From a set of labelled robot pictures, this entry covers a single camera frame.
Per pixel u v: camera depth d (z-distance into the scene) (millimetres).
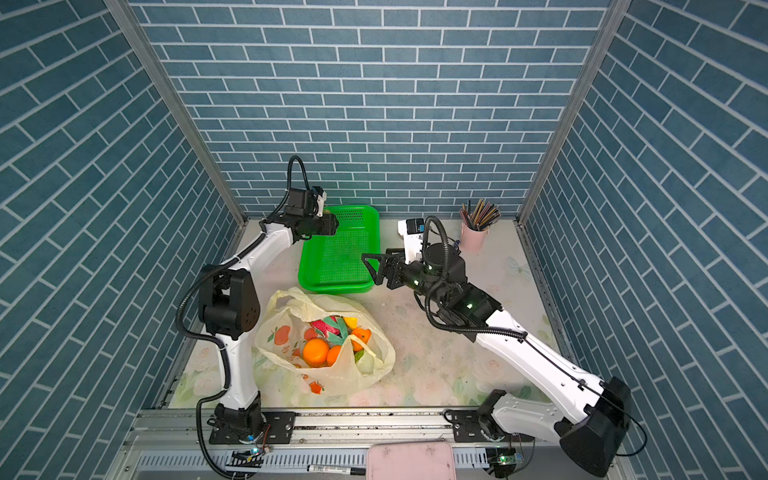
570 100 866
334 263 1070
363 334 845
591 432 369
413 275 592
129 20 707
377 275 586
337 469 680
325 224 890
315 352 825
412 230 578
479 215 1056
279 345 763
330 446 722
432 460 675
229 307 545
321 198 902
